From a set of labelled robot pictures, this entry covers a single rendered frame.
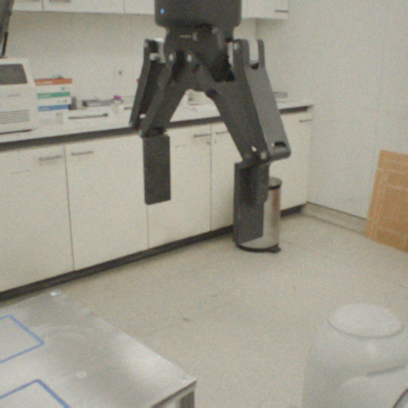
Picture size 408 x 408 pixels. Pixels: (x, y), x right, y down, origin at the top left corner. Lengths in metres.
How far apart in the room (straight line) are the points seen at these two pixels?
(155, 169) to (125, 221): 2.61
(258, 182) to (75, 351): 0.64
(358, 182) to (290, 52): 1.15
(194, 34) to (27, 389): 0.65
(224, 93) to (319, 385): 0.49
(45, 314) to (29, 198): 1.76
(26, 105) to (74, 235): 0.77
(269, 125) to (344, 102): 3.53
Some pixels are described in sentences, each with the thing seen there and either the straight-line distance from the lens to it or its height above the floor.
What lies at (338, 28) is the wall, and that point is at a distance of 3.97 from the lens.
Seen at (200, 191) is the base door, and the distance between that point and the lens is 3.44.
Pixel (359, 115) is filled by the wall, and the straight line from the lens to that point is 3.86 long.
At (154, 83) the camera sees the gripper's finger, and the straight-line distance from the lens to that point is 0.52.
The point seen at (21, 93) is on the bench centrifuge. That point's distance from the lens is 2.74.
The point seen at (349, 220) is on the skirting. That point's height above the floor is 0.05.
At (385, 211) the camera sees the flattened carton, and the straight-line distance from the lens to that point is 3.75.
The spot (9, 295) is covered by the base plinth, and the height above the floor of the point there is 0.02.
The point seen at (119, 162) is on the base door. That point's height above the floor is 0.67.
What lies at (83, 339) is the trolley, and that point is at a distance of 1.02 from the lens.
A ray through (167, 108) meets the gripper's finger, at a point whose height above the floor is 1.29.
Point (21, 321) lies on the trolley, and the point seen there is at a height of 0.82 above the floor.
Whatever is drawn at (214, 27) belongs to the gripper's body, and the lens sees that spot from 0.44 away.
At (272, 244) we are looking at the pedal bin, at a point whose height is 0.05.
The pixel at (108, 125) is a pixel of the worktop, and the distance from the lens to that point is 2.94.
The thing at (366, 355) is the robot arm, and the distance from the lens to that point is 0.75.
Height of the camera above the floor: 1.35
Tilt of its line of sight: 17 degrees down
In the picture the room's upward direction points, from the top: straight up
